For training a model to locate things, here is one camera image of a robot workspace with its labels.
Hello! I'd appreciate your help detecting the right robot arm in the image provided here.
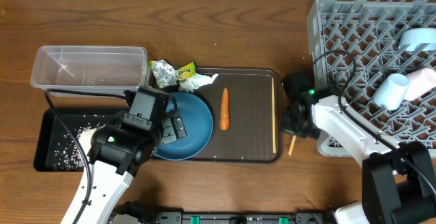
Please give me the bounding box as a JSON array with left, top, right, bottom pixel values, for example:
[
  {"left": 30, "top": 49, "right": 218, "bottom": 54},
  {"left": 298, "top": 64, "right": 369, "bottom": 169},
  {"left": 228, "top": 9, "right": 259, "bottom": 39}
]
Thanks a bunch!
[{"left": 283, "top": 88, "right": 435, "bottom": 223}]

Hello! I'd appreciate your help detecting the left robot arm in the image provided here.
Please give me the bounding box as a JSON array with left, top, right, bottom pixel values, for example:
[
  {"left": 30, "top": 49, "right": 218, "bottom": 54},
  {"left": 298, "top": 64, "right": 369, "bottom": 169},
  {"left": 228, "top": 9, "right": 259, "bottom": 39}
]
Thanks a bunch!
[{"left": 61, "top": 109, "right": 187, "bottom": 223}]

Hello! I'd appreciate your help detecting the crumpled white tissue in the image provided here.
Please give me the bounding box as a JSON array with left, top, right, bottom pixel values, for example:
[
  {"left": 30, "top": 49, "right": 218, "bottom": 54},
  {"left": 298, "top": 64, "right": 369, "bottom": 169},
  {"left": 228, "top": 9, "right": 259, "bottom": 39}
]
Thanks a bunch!
[{"left": 178, "top": 74, "right": 219, "bottom": 93}]

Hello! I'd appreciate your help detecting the dark brown serving tray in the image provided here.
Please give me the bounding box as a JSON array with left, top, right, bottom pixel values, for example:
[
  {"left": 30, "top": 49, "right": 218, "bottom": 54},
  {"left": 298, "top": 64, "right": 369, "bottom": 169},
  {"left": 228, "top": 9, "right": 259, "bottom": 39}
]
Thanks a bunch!
[{"left": 149, "top": 67, "right": 283, "bottom": 164}]

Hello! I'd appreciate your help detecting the crumpled foil snack wrapper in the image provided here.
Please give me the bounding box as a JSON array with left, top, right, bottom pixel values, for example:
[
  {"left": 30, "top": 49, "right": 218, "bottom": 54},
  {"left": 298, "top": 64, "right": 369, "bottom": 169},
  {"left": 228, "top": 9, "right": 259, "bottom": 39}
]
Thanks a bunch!
[{"left": 149, "top": 60, "right": 196, "bottom": 89}]

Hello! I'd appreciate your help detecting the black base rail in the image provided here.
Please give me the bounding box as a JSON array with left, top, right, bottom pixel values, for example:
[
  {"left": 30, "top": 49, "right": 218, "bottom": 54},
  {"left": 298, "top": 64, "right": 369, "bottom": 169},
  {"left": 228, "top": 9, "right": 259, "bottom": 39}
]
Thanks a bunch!
[{"left": 108, "top": 202, "right": 338, "bottom": 224}]

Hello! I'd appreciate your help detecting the black plastic tray bin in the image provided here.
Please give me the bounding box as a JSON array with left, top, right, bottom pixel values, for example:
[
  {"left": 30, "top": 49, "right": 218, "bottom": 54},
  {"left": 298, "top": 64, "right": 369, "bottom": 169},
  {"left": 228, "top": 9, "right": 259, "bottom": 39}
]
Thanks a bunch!
[{"left": 33, "top": 108, "right": 127, "bottom": 172}]

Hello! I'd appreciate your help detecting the grey dishwasher rack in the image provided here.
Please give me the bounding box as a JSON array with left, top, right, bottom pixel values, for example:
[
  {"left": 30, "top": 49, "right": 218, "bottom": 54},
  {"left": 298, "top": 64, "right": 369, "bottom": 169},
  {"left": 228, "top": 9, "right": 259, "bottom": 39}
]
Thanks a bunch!
[{"left": 307, "top": 0, "right": 435, "bottom": 157}]

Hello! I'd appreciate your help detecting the light blue cup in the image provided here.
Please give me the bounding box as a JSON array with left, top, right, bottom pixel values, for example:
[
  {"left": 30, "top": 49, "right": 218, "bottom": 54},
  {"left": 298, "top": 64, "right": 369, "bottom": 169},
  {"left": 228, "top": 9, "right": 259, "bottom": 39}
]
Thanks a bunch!
[{"left": 373, "top": 74, "right": 410, "bottom": 110}]

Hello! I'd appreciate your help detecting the pile of white rice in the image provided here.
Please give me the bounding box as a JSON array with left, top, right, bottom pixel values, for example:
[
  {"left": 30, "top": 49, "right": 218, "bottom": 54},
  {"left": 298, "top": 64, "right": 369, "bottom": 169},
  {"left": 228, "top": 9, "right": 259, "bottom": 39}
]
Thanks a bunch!
[{"left": 46, "top": 114, "right": 111, "bottom": 172}]

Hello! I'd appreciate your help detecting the light blue saucer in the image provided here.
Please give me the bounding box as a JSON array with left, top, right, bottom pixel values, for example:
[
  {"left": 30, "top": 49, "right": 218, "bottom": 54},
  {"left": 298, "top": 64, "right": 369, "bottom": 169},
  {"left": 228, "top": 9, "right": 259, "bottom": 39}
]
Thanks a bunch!
[{"left": 399, "top": 28, "right": 436, "bottom": 51}]

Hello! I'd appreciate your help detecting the clear plastic bin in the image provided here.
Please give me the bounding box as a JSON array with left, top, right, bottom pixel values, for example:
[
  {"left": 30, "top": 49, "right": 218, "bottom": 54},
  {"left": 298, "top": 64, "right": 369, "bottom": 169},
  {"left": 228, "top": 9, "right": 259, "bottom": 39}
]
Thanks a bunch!
[{"left": 30, "top": 46, "right": 151, "bottom": 95}]

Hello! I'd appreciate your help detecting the dark blue plate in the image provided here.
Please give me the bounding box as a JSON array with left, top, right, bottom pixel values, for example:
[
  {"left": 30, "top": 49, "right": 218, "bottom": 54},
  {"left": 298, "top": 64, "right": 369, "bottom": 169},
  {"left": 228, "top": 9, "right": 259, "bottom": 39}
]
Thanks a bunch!
[{"left": 154, "top": 92, "right": 213, "bottom": 161}]

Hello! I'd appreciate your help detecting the orange carrot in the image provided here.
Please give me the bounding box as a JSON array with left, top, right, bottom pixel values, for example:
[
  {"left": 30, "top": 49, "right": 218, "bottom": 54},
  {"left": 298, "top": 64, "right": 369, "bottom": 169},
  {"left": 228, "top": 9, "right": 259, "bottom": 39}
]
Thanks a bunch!
[{"left": 219, "top": 87, "right": 230, "bottom": 131}]

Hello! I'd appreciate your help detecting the pale pink cup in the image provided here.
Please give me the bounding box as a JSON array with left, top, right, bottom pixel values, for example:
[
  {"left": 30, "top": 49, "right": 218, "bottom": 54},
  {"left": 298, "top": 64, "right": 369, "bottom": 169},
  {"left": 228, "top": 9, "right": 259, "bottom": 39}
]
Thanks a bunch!
[{"left": 405, "top": 67, "right": 435, "bottom": 101}]

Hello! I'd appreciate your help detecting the wooden chopstick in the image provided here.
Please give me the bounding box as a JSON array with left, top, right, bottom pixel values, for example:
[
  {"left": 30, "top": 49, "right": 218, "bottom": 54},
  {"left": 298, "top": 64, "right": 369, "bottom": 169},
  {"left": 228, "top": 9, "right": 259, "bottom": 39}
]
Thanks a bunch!
[
  {"left": 271, "top": 78, "right": 277, "bottom": 154},
  {"left": 288, "top": 135, "right": 297, "bottom": 157}
]

